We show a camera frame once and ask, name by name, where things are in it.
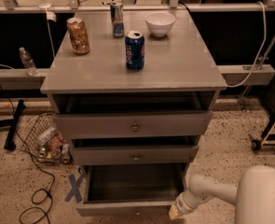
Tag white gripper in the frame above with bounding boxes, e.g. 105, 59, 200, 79
169, 191, 197, 220

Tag grey bottom drawer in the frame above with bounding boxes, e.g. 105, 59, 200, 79
76, 163, 187, 217

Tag grey drawer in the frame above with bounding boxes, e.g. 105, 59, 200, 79
76, 163, 187, 217
71, 136, 199, 165
55, 91, 213, 139

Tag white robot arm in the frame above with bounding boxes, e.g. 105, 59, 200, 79
169, 165, 275, 224

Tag grey middle drawer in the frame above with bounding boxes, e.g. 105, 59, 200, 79
71, 136, 199, 165

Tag grey drawer cabinet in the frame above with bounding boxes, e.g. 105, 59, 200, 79
39, 8, 227, 173

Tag grey top drawer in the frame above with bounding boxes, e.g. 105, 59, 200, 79
55, 91, 213, 139

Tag blue tape cross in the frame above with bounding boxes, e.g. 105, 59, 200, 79
64, 175, 84, 203

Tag blue Pepsi can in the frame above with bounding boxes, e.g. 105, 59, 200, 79
125, 31, 144, 71

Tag black bar on floor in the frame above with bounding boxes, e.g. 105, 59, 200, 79
4, 99, 25, 151

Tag white bowl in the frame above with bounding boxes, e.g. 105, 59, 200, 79
145, 12, 176, 37

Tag gold soda can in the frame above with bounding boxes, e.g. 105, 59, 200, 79
66, 17, 90, 55

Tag clear plastic water bottle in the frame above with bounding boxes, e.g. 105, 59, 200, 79
19, 47, 38, 77

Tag silver blue energy drink can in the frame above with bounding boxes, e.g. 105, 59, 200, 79
110, 2, 124, 38

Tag wire basket with items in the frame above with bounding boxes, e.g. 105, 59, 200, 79
21, 112, 73, 164

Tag black floor cable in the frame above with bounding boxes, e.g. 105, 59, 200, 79
0, 63, 56, 224

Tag white hanging cable with tag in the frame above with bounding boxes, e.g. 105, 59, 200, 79
34, 0, 58, 59

